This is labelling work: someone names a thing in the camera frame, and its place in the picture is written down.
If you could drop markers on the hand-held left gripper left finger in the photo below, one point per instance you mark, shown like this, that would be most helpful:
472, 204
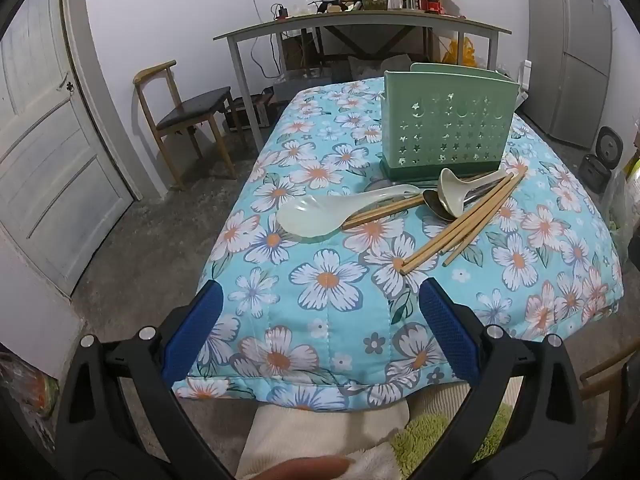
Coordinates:
195, 330

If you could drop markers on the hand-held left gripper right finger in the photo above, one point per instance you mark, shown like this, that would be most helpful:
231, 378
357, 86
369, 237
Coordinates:
447, 330

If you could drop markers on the bundle of wooden chopsticks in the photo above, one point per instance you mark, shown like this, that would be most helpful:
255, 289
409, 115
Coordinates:
470, 220

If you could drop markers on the metal spoon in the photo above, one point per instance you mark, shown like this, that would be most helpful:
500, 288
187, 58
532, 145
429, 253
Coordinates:
434, 206

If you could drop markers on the beige soup spoon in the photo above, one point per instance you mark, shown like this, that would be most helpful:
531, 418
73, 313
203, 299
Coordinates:
450, 185

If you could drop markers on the translucent white rice spoon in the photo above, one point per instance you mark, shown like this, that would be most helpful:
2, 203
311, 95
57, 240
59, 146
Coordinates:
305, 215

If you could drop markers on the green plastic utensil holder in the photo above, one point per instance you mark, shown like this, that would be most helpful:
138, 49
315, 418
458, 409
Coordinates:
450, 130

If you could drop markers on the person's left hand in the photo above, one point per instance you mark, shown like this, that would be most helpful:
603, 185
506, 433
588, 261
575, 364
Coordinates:
305, 467

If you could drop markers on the green fuzzy clothing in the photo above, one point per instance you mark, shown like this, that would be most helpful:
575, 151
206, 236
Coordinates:
435, 432

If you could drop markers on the floral turquoise blanket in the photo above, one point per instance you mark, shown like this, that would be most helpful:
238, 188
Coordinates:
325, 310

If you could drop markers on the cream fleece clothing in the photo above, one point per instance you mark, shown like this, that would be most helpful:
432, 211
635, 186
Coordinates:
310, 430

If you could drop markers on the colourful bag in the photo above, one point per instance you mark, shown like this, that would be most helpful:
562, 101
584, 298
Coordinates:
25, 390

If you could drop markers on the black rice cooker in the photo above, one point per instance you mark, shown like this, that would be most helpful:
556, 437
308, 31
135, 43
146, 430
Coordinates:
595, 172

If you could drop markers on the white panel door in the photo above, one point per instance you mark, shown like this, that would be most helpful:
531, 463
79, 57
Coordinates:
50, 160

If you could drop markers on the wooden chair with dark seat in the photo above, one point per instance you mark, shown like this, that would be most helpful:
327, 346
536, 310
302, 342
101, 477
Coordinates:
192, 105

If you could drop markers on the small low stool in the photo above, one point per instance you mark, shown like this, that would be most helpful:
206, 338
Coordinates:
247, 110

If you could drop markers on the white small appliance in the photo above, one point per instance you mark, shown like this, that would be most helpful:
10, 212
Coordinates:
525, 75

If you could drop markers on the grey storage box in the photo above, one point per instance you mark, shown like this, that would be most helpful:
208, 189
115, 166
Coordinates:
300, 82

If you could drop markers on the yellow plastic bag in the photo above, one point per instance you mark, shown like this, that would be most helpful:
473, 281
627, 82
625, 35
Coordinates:
457, 52

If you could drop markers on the cardboard box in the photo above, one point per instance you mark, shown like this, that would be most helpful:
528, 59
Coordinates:
295, 50

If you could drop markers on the grey refrigerator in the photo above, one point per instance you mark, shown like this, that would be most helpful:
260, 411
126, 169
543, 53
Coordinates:
575, 60

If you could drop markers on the grey long table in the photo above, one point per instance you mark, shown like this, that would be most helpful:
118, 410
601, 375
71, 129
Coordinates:
350, 21

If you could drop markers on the glass jar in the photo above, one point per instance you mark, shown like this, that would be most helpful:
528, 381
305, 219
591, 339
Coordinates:
374, 1

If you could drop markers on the bare wooden chair frame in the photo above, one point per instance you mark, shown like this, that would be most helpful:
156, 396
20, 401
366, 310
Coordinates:
602, 377

